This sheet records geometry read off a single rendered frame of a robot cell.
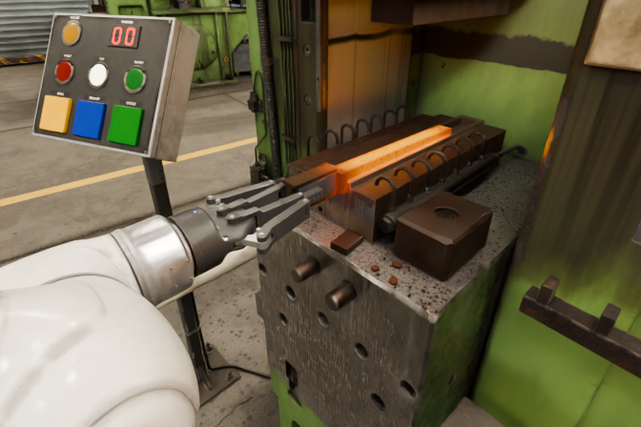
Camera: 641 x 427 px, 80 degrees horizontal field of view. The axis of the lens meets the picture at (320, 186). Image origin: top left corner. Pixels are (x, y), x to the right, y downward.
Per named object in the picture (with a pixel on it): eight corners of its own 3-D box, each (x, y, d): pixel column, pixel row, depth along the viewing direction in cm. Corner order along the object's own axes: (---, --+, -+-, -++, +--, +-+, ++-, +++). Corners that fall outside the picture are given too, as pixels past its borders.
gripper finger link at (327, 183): (296, 187, 52) (299, 190, 52) (332, 171, 56) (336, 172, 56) (297, 206, 54) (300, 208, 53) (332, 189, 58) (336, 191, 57)
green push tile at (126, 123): (134, 145, 76) (142, 108, 75) (106, 140, 78) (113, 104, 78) (141, 147, 77) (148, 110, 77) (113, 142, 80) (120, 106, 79)
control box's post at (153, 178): (199, 384, 136) (126, 74, 85) (194, 377, 139) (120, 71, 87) (209, 377, 139) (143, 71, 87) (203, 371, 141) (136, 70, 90)
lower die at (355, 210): (372, 243, 58) (376, 194, 54) (288, 195, 71) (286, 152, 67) (498, 163, 83) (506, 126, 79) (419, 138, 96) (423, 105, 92)
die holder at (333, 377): (398, 504, 66) (434, 319, 45) (266, 363, 91) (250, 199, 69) (528, 327, 100) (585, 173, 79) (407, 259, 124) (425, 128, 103)
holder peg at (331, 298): (337, 315, 53) (337, 301, 52) (323, 305, 55) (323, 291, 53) (357, 301, 56) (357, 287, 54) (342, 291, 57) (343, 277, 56)
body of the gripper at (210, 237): (169, 256, 48) (234, 227, 53) (202, 293, 43) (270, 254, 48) (155, 206, 44) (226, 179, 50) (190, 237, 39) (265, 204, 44)
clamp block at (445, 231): (444, 284, 50) (451, 244, 47) (391, 254, 56) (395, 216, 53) (486, 246, 57) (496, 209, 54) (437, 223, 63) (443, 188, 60)
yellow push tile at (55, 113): (62, 133, 82) (69, 98, 82) (38, 128, 84) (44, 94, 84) (70, 134, 84) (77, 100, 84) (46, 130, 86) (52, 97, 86)
